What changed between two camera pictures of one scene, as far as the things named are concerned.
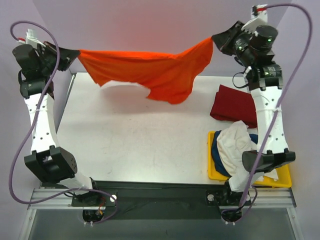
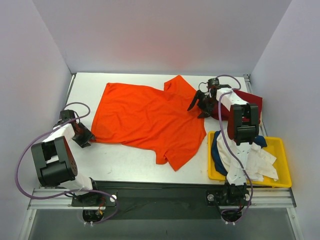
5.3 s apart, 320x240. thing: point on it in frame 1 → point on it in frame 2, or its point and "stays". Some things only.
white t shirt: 232,140 stays
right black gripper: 231,38 → 204,101
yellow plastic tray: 284,174 stays
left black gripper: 58,57 → 82,135
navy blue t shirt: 217,154 stays
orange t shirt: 169,77 → 150,118
